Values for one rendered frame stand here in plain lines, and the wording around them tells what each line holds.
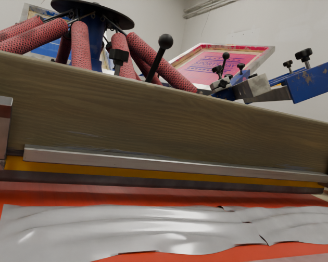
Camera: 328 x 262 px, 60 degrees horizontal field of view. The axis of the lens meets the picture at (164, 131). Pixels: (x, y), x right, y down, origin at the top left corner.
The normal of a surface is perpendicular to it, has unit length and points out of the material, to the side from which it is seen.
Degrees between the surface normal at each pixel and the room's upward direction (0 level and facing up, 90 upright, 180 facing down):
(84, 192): 0
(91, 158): 90
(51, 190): 0
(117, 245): 30
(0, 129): 90
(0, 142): 90
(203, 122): 90
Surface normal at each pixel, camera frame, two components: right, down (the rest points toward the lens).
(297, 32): -0.89, -0.13
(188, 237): 0.38, -0.66
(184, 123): 0.41, 0.17
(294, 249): 0.19, -0.98
